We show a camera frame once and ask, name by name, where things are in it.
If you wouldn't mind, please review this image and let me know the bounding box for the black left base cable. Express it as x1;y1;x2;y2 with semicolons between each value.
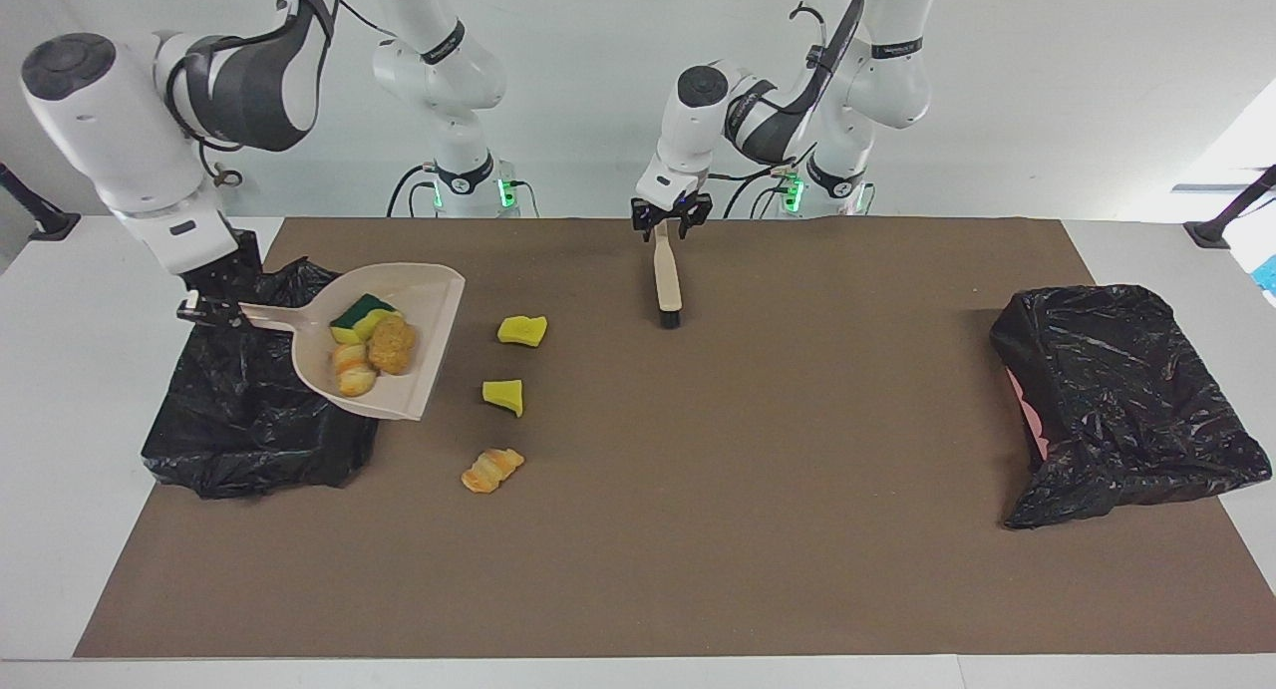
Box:
723;168;794;219

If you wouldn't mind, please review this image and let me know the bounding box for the black camera stand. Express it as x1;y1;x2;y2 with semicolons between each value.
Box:
1183;164;1276;250
0;161;82;242

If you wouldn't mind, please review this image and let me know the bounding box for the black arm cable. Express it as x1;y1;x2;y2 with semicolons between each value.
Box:
164;0;400;189
723;0;866;186

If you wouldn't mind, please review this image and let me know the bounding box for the black right base cable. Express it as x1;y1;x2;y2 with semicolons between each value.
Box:
387;164;440;218

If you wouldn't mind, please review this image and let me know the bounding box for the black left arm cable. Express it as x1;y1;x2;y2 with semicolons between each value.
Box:
723;0;866;186

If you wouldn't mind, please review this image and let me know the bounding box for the yellow sponge with green pad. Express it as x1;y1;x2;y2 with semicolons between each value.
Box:
329;292;405;346

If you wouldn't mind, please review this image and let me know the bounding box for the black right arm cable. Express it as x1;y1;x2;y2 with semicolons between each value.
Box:
164;0;400;189

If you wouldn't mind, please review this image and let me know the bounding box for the small yellow sponge piece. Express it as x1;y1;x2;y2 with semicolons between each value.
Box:
481;378;525;419

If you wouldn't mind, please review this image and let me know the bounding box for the large yellow sponge piece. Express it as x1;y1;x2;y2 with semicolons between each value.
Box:
497;315;549;349

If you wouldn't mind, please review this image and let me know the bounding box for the beige plastic dustpan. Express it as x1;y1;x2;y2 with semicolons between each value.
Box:
237;262;467;422

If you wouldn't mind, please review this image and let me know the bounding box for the black bag-lined trash bin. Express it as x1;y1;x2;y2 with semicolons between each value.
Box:
140;256;388;501

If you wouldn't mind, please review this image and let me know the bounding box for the orange striped croissant piece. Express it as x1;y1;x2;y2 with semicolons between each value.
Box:
331;342;380;399
461;448;526;495

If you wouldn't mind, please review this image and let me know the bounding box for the brown breaded nugget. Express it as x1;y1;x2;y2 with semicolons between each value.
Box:
367;315;418;377

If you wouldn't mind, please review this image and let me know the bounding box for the black bag-lined pink bin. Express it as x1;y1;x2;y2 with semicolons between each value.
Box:
989;284;1274;530

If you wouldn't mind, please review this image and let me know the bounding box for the black base cable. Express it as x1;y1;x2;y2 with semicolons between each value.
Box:
387;164;440;218
723;168;794;219

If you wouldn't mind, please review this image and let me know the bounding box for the beige brush with black bristles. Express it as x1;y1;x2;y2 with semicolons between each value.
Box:
652;218;685;331

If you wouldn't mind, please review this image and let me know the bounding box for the brown paper table mat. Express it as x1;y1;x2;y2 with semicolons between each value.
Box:
73;216;1276;660

